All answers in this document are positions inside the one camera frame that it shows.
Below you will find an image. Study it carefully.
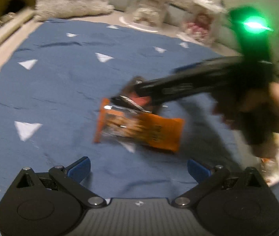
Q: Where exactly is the orange foil snack bag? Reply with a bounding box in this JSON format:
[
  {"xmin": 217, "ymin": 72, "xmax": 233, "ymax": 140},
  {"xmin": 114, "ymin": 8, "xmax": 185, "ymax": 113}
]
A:
[{"xmin": 94, "ymin": 98, "xmax": 184, "ymax": 153}]

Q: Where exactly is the person right hand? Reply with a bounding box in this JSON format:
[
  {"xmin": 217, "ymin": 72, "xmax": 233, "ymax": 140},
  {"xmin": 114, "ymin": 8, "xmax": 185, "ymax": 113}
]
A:
[{"xmin": 213, "ymin": 81, "xmax": 279, "ymax": 158}]

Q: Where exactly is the red chocolate snack packet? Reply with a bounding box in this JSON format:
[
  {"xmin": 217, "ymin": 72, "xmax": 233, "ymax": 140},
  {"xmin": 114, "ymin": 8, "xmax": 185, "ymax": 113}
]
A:
[{"xmin": 118, "ymin": 76, "xmax": 153, "ymax": 112}]

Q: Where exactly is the doll case with pink doll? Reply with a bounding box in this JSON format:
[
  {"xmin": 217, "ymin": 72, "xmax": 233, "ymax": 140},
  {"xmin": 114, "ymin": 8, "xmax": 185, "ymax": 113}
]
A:
[{"xmin": 177, "ymin": 0, "xmax": 226, "ymax": 46}]

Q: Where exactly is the doll case with white doll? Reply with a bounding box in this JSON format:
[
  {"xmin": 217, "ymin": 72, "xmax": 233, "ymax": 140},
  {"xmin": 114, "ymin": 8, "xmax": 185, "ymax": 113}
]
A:
[{"xmin": 119, "ymin": 0, "xmax": 171, "ymax": 32}]

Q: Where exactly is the blue triangle-pattern quilt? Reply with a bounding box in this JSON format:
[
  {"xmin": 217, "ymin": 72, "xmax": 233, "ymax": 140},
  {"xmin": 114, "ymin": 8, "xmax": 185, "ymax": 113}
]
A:
[{"xmin": 0, "ymin": 17, "xmax": 279, "ymax": 236}]

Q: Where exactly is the white shallow cardboard box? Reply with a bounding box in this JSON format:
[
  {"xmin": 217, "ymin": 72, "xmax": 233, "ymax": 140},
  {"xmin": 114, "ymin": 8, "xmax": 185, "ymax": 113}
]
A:
[{"xmin": 260, "ymin": 133, "xmax": 279, "ymax": 186}]

